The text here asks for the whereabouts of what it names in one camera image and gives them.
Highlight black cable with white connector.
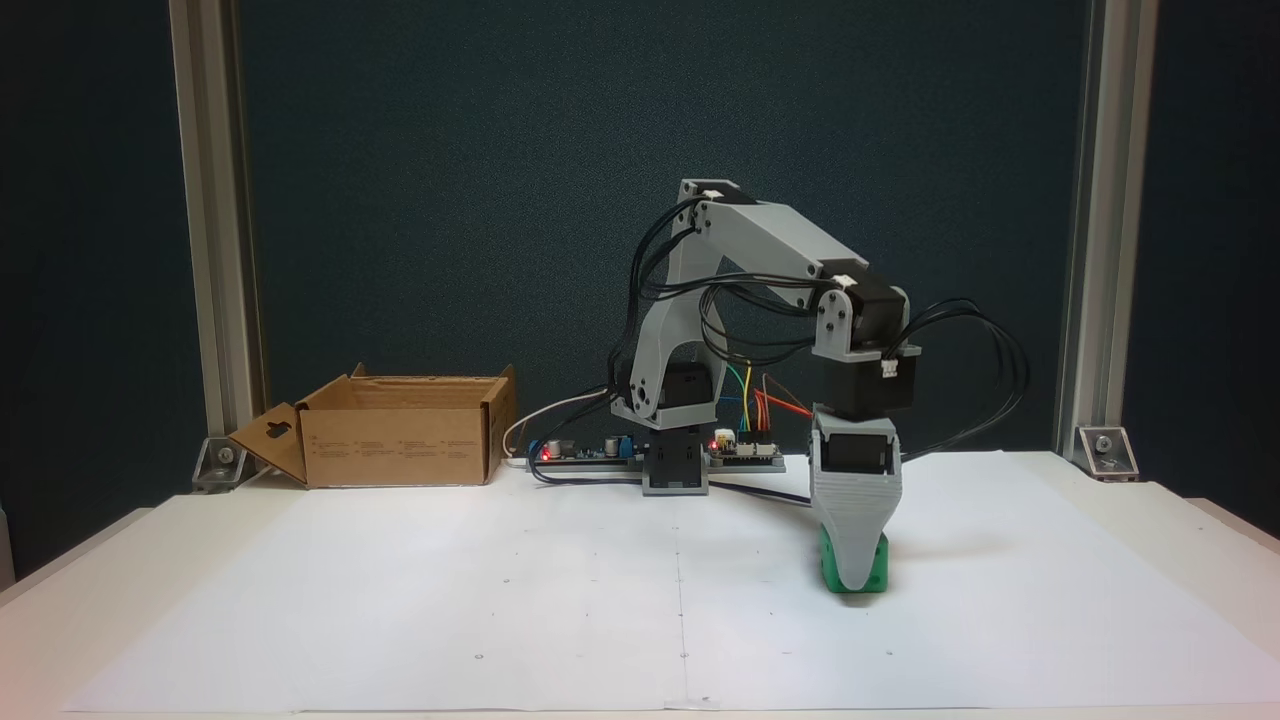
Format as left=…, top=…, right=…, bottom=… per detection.
left=528, top=462, right=814, bottom=507

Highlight circuit board with jumper wires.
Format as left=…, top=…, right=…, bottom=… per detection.
left=707, top=428, right=787, bottom=473

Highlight brown cardboard box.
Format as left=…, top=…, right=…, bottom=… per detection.
left=228, top=363, right=519, bottom=490

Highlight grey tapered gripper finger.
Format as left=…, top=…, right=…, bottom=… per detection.
left=811, top=491, right=903, bottom=593

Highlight green die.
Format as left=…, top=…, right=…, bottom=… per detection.
left=818, top=524, right=890, bottom=596

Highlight metal corner bracket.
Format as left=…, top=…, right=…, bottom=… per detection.
left=191, top=434, right=250, bottom=494
left=1074, top=425, right=1140, bottom=482

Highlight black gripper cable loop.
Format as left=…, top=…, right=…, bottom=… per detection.
left=897, top=298, right=1032, bottom=464

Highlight yellow green jumper wires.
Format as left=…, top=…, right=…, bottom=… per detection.
left=724, top=361, right=767, bottom=434

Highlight blue circuit board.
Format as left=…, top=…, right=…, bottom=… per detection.
left=528, top=432, right=647, bottom=473

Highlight aluminium frame post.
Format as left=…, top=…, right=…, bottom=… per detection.
left=167, top=0, right=269, bottom=443
left=1054, top=0, right=1162, bottom=457

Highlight red and orange wires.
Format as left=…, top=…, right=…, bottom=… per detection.
left=755, top=374, right=814, bottom=420

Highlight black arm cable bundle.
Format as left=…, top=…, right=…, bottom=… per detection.
left=606, top=195, right=851, bottom=403

